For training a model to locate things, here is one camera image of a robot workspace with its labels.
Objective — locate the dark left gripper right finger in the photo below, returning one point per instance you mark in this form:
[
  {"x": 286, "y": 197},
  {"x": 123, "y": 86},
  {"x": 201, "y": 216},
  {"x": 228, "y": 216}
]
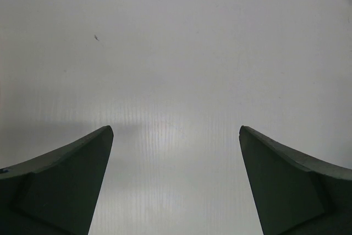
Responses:
[{"x": 295, "y": 193}]

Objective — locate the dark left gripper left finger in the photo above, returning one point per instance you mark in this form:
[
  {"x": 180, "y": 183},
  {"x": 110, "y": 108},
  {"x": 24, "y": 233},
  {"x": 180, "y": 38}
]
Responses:
[{"x": 57, "y": 192}]

